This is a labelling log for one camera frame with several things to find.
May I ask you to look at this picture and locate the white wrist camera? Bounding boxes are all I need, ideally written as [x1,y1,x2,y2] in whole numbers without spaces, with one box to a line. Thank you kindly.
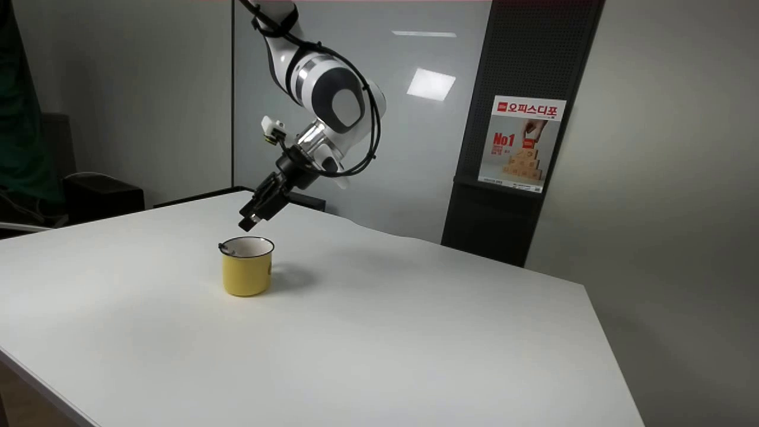
[258,115,285,144]

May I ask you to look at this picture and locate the black box seat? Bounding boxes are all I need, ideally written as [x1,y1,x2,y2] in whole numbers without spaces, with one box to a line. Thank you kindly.
[58,172,147,226]

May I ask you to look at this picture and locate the small black block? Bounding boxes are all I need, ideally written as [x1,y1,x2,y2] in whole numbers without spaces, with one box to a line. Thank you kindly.
[285,188,328,213]

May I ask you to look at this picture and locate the yellow enamel cup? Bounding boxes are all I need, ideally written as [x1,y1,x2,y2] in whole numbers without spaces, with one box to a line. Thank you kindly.
[215,236,277,300]

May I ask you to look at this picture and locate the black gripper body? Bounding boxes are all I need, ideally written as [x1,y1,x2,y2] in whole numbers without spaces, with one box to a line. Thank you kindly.
[269,147,323,192]

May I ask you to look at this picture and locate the white curved chair back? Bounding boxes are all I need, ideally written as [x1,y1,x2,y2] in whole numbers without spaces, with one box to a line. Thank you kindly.
[0,218,51,238]

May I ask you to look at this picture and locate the green cloth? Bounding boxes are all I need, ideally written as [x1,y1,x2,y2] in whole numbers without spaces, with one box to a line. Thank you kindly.
[0,0,67,217]

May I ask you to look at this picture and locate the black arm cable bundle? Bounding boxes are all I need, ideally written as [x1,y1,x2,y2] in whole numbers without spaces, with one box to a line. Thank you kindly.
[268,14,383,180]

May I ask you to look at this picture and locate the glass whiteboard panel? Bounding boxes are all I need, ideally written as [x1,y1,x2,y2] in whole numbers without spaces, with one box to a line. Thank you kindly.
[232,0,492,245]

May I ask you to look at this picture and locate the red and white poster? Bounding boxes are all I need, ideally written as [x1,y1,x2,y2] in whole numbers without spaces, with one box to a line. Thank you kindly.
[477,93,570,197]

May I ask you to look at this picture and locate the black pillar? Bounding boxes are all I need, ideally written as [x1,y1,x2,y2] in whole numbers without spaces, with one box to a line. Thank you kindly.
[438,0,610,269]

